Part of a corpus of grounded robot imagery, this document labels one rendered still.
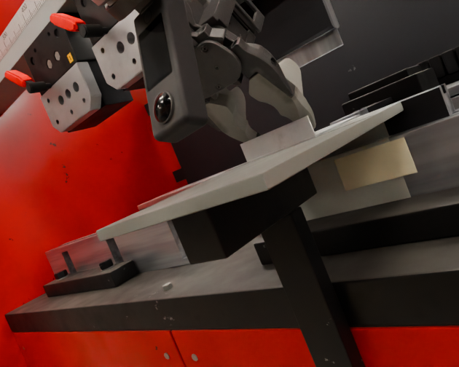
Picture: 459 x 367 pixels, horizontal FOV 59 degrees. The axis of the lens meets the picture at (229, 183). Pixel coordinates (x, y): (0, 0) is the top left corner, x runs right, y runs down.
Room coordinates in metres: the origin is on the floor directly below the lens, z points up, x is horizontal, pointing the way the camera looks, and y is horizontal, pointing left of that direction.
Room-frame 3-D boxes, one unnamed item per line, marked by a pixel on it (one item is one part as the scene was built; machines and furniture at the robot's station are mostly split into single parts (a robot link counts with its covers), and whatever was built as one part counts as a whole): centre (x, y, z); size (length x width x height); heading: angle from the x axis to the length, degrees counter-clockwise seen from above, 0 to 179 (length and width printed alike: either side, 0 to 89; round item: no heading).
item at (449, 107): (0.47, -0.16, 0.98); 0.20 x 0.03 x 0.03; 49
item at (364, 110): (0.60, -0.24, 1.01); 0.26 x 0.12 x 0.05; 139
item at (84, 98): (0.76, 0.18, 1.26); 0.15 x 0.09 x 0.17; 49
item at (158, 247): (0.85, 0.28, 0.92); 0.50 x 0.06 x 0.10; 49
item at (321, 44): (0.48, -0.14, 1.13); 0.10 x 0.02 x 0.10; 49
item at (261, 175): (0.37, -0.04, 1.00); 0.26 x 0.18 x 0.01; 139
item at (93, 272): (0.84, 0.35, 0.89); 0.30 x 0.05 x 0.03; 49
